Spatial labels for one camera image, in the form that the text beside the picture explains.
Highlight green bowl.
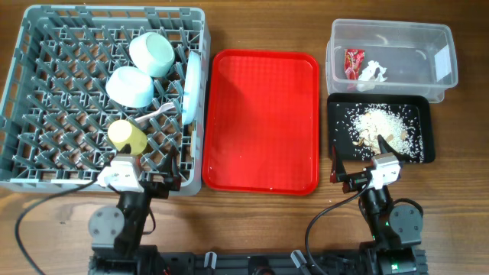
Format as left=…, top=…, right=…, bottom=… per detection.
left=129, top=32, right=175, bottom=78

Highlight red plastic tray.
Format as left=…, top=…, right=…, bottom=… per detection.
left=202, top=49, right=320, bottom=196

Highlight white tissue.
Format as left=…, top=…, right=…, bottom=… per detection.
left=356, top=60, right=387, bottom=92

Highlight yellow plastic cup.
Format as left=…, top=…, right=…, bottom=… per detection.
left=107, top=120, right=147, bottom=155

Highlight white plastic fork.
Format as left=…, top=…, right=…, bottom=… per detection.
left=135, top=102, right=175, bottom=124

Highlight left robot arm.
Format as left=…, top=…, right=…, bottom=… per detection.
left=88, top=144, right=181, bottom=274

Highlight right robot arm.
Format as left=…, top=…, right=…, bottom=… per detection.
left=330, top=135, right=428, bottom=275

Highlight rice and food scraps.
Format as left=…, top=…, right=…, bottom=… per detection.
left=330, top=102, right=425, bottom=163

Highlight large light blue plate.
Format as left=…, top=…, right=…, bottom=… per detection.
left=182, top=52, right=201, bottom=125

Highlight small light blue bowl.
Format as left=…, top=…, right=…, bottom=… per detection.
left=105, top=66, right=154, bottom=108

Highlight red snack wrapper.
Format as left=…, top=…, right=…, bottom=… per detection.
left=343, top=49, right=364, bottom=80

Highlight grey dishwasher rack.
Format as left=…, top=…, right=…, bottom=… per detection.
left=1, top=5, right=211, bottom=196

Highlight black tray bin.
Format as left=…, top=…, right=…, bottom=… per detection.
left=327, top=93, right=435, bottom=163

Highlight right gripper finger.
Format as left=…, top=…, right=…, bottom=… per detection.
left=330, top=145, right=347, bottom=183
left=377, top=134, right=401, bottom=161

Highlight clear plastic bin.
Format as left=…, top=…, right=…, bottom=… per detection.
left=325, top=19, right=458, bottom=103

